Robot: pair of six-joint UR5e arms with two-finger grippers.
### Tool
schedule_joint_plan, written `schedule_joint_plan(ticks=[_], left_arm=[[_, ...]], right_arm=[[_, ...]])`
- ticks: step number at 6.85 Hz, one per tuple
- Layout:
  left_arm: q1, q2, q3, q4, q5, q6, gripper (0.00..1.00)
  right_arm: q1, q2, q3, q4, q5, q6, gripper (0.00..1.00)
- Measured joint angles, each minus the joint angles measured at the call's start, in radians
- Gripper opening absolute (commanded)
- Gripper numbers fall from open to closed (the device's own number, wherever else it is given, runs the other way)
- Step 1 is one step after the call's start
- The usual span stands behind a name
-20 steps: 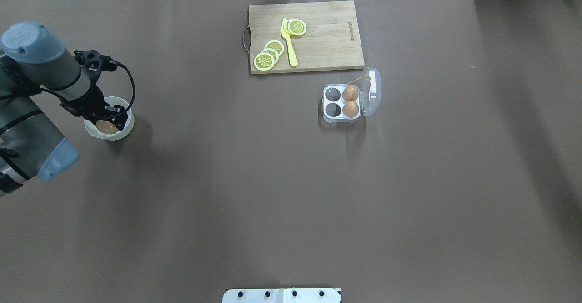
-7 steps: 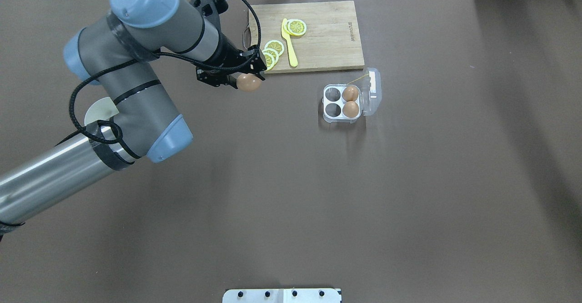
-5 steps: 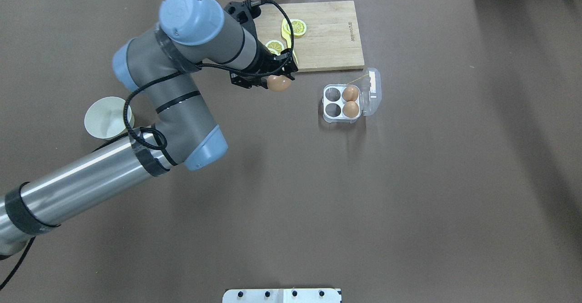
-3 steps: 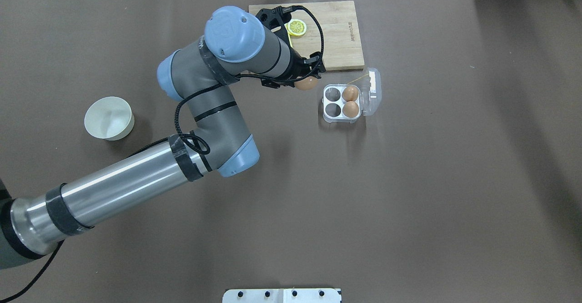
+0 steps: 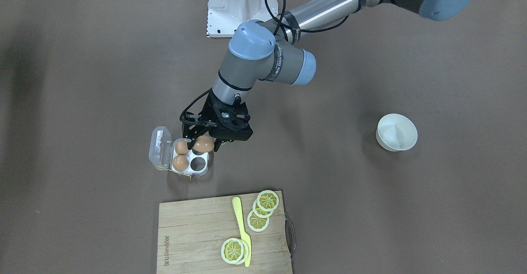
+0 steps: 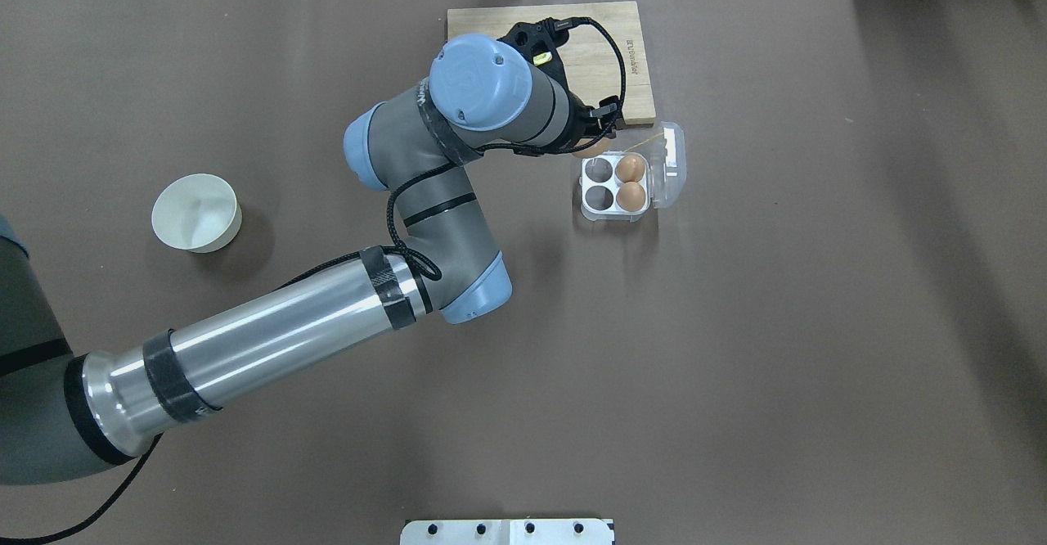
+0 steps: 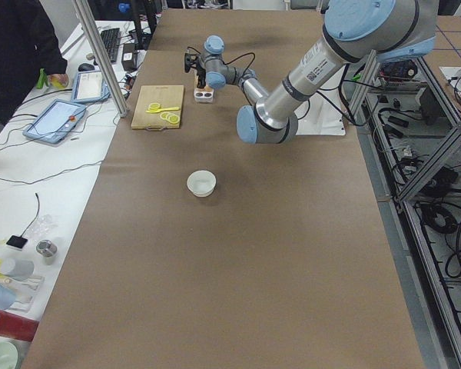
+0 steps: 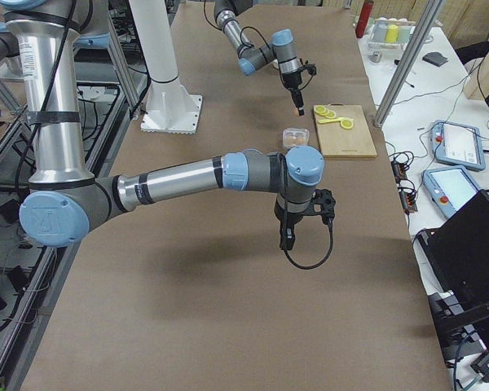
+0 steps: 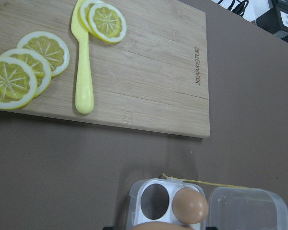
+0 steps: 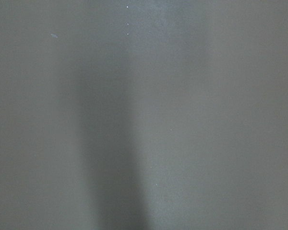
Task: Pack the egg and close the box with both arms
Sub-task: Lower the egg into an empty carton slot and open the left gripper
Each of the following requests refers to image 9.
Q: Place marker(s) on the yellow plastic knife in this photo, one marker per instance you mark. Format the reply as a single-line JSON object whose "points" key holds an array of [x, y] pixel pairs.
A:
{"points": [[84, 97]]}

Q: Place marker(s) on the lemon slice near knife tip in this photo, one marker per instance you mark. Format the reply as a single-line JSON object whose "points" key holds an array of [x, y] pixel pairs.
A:
{"points": [[107, 22]]}

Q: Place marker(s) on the brown egg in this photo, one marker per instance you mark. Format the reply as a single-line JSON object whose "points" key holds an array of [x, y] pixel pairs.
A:
{"points": [[155, 225], [189, 206]]}

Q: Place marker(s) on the lemon slice front of stack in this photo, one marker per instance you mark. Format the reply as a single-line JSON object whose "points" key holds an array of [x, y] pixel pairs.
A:
{"points": [[17, 83]]}

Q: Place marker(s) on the clear plastic egg box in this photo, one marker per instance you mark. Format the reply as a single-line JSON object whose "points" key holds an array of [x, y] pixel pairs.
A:
{"points": [[230, 207]]}

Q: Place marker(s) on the lemon slice of stack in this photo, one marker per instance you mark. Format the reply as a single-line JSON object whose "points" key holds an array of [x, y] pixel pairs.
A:
{"points": [[36, 62], [53, 49], [17, 83]]}

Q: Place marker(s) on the wooden cutting board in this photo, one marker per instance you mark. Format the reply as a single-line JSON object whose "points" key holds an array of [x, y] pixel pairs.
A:
{"points": [[155, 79]]}

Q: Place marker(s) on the black power adapter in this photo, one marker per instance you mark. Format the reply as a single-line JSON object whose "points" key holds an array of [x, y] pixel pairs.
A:
{"points": [[275, 20]]}

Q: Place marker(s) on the lemon slice back of stack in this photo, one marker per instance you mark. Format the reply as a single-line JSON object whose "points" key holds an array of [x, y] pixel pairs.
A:
{"points": [[53, 49]]}

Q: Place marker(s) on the lemon slice middle of stack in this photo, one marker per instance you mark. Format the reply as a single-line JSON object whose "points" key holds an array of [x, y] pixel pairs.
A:
{"points": [[36, 62]]}

